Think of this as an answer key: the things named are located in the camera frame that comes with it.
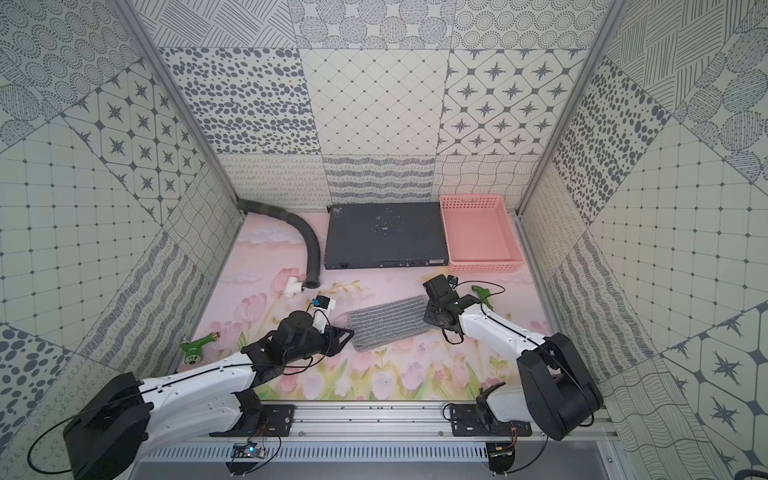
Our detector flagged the grey striped square dishcloth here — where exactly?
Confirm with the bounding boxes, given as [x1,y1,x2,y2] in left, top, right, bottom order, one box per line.
[347,296,432,352]

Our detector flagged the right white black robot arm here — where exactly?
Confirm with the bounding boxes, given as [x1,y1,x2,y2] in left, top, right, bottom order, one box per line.
[423,275,603,441]

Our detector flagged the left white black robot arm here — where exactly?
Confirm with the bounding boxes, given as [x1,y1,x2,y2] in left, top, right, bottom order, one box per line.
[63,311,354,479]

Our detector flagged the right green pipe fitting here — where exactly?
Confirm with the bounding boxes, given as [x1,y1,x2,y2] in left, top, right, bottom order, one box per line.
[471,284,506,310]

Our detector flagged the green pipe fitting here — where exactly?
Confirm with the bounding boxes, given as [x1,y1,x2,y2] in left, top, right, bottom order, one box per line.
[471,284,506,310]
[180,332,219,365]

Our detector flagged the white pipe fitting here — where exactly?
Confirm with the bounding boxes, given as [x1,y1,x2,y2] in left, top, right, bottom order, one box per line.
[282,276,304,298]

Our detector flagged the floral pink table mat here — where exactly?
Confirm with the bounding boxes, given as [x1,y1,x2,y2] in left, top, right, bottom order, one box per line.
[194,215,519,401]

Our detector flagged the pink plastic basket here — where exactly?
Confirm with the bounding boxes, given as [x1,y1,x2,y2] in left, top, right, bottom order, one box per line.
[439,194,525,273]

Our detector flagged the black flat metal box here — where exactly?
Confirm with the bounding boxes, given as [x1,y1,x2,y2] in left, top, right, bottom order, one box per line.
[324,202,449,270]

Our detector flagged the left green pipe fitting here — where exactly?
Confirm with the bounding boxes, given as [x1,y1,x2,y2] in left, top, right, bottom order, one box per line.
[180,332,219,365]

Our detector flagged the green circuit board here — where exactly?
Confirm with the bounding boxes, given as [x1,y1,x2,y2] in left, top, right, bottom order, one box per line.
[232,442,266,460]

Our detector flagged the right small black controller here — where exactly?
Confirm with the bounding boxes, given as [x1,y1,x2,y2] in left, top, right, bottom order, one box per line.
[486,442,516,474]

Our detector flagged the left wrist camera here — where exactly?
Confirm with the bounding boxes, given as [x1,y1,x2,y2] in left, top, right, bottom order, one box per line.
[310,295,336,334]

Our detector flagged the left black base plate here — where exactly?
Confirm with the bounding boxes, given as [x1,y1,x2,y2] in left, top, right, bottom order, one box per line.
[210,390,296,437]

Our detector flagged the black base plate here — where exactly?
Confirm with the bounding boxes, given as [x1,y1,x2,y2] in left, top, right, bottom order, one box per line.
[441,382,533,437]
[210,390,296,437]

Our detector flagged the black corrugated hose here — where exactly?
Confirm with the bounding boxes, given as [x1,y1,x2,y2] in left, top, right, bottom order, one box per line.
[236,198,323,290]

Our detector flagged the aluminium rail frame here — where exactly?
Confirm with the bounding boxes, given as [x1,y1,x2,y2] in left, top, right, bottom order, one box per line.
[122,399,619,445]

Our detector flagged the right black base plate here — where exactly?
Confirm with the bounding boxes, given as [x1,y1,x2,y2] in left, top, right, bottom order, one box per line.
[441,382,533,437]

